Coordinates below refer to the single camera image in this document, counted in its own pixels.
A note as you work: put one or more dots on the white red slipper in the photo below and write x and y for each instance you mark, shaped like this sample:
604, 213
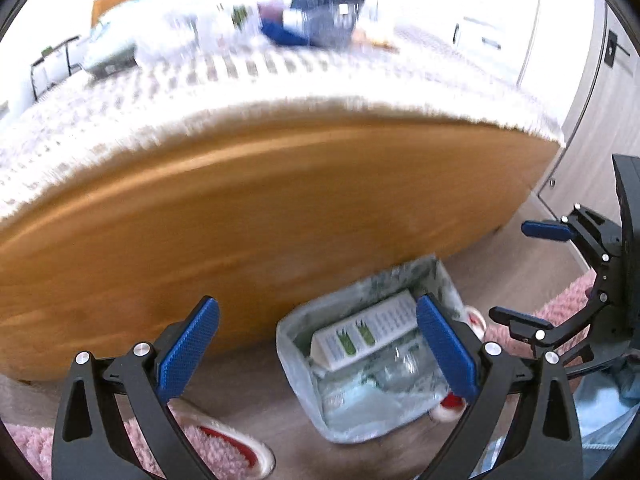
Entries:
450, 407
220, 435

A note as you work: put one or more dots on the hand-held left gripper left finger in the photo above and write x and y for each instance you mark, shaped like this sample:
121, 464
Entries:
190, 345

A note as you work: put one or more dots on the white wardrobe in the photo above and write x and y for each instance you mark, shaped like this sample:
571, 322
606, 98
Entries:
500, 0

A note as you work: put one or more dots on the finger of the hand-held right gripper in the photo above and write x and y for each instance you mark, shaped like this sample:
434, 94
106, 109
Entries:
545, 231
520, 325

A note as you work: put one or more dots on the black frame side table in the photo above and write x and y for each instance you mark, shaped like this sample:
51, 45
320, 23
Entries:
67, 57

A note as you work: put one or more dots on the white milk carton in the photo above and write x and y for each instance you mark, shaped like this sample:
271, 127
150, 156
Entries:
365, 330

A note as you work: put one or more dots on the blue white bottle cap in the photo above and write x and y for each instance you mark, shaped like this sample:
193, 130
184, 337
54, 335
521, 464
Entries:
280, 35

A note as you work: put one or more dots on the patterned waste bin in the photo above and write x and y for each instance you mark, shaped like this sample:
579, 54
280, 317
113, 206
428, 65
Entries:
350, 420

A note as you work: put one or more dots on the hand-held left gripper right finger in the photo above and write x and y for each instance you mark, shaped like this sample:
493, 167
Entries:
445, 345

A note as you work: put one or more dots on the dark blue cardboard box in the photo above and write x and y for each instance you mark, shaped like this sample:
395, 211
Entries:
325, 0

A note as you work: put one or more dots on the light blue duvet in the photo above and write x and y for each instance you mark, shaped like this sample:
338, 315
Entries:
150, 15

